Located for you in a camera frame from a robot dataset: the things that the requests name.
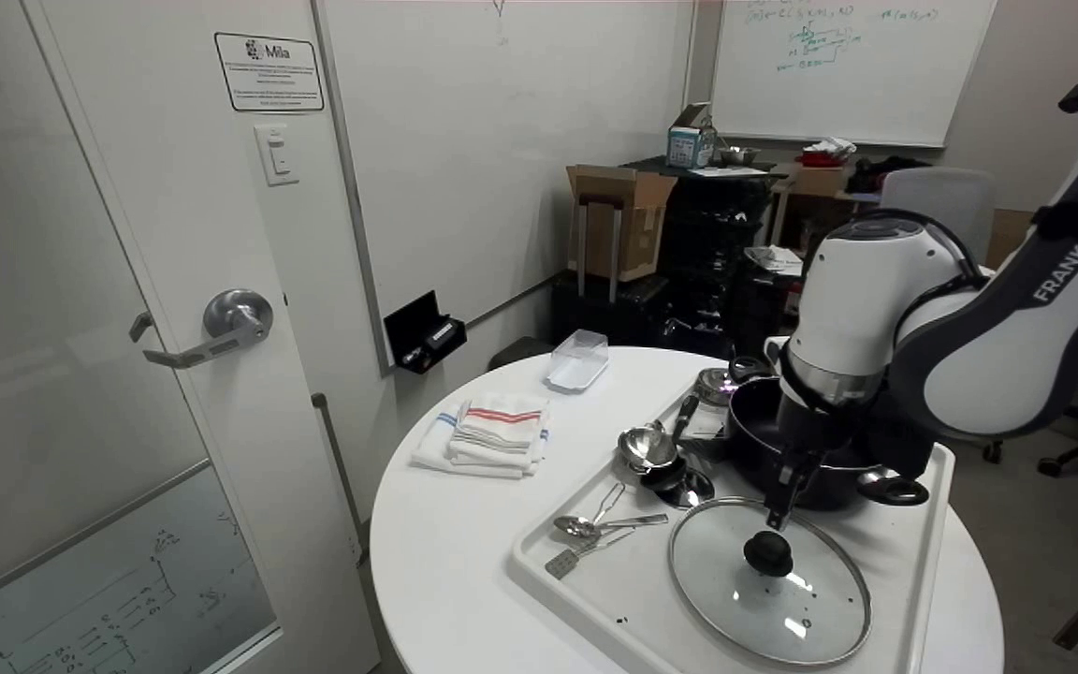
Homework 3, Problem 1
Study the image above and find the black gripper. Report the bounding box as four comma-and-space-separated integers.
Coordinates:
759, 385, 845, 537

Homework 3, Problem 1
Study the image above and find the glass lid with black knob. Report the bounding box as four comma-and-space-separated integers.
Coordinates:
665, 498, 874, 670

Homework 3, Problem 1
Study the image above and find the small steel spoon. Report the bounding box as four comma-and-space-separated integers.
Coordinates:
687, 365, 736, 406

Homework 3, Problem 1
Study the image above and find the steel ladle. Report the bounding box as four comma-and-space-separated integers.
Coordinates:
615, 385, 711, 481

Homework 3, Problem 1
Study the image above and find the white plastic tray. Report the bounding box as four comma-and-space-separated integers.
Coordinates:
505, 372, 959, 674

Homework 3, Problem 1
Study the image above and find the steel tablespoon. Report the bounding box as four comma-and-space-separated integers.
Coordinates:
549, 507, 671, 546

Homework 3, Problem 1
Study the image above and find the white crumpled paper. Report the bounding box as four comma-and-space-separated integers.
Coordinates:
741, 238, 809, 282

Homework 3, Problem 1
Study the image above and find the clear plastic container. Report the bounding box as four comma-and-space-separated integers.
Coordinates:
541, 325, 615, 397

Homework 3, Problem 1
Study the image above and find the black cabinet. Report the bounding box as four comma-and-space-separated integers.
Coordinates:
657, 165, 778, 361

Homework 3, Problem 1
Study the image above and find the open cardboard box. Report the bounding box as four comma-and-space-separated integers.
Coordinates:
563, 160, 681, 290

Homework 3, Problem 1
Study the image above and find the brown cardboard box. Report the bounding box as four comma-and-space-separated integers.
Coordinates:
985, 202, 1041, 272

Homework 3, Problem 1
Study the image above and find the red white item pile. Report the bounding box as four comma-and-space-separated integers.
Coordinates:
796, 131, 865, 171

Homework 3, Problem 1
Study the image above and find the small teal box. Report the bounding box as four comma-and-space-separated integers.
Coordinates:
665, 102, 719, 171

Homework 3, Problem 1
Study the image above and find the black whiteboard marker holder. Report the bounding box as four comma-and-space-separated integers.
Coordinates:
383, 290, 472, 378

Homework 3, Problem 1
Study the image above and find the framed whiteboard with writing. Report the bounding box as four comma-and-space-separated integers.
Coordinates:
708, 0, 1004, 155

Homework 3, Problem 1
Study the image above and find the white printed door sign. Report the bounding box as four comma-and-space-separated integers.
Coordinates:
210, 30, 328, 116

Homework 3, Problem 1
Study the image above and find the white door with glass panel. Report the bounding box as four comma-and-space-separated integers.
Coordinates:
0, 0, 383, 674

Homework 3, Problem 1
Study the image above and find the black pot with loop handles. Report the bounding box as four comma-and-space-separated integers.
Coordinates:
721, 372, 937, 514

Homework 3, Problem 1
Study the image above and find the steel utensil with flat handle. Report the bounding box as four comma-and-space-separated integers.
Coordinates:
541, 481, 631, 580

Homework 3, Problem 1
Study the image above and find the large wall whiteboard panel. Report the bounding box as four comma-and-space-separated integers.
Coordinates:
309, 0, 701, 372

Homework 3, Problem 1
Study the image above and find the silver door lever handle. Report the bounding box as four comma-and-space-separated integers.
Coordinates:
124, 285, 278, 375

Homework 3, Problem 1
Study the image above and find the white light switch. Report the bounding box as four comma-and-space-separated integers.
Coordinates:
249, 119, 303, 192

